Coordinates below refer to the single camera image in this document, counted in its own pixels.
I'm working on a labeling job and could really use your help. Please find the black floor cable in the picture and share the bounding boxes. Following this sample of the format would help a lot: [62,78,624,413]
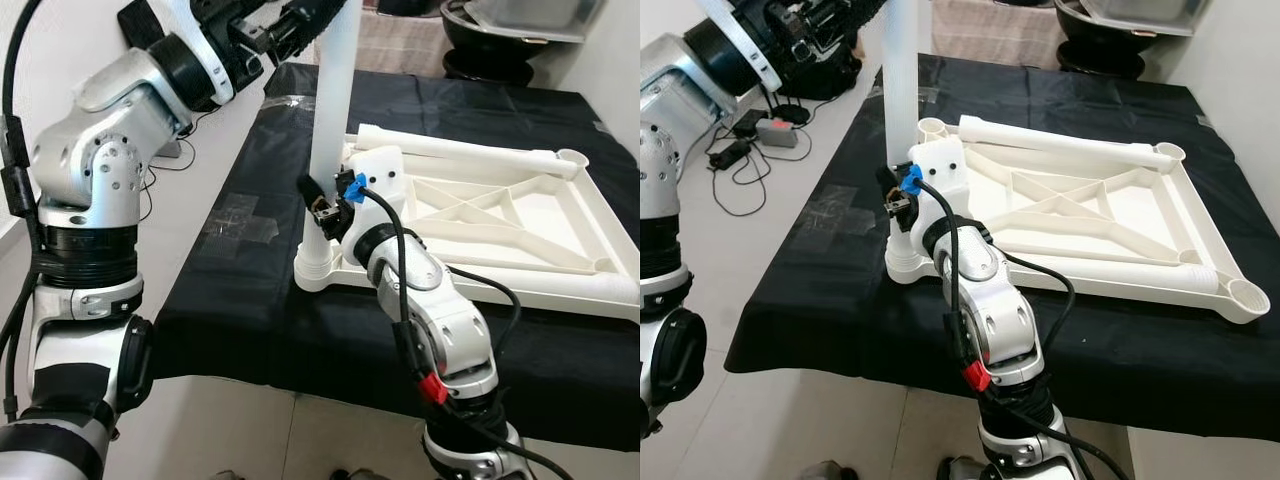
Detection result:
[705,110,791,218]

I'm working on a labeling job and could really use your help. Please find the beige fabric ottoman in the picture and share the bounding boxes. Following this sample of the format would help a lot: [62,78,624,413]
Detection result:
[930,0,1059,69]
[355,8,451,79]

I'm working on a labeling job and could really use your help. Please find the clear plastic storage box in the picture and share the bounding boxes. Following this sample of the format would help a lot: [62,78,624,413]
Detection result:
[462,0,606,43]
[1075,0,1201,39]

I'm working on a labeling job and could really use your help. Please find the grey electronic box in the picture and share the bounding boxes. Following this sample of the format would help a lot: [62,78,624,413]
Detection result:
[755,118,801,148]

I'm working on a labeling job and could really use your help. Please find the white plastic table top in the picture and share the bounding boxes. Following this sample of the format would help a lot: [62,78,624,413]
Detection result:
[293,125,641,323]
[885,115,1280,326]

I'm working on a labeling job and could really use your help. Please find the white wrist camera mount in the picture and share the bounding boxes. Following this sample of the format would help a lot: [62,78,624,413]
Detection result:
[340,145,406,246]
[165,0,238,106]
[908,138,973,236]
[700,0,786,93]

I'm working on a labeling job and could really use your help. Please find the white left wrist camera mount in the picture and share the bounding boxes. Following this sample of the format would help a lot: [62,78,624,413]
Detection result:
[165,0,238,106]
[700,0,786,93]

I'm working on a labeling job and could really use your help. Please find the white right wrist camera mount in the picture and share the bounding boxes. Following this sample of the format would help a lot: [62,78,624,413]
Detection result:
[908,138,973,236]
[340,145,406,246]

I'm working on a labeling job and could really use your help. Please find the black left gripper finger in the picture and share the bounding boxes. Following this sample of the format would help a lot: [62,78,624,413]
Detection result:
[275,0,348,61]
[838,0,893,41]

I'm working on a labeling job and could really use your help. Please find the black round basin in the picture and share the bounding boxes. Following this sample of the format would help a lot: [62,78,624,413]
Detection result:
[440,0,591,86]
[1055,0,1196,79]

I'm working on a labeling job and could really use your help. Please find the black duffel bag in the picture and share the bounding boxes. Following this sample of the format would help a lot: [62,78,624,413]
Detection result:
[770,40,866,101]

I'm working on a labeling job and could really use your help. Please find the black power adapter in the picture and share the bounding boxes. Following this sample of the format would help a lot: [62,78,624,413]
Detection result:
[708,140,756,169]

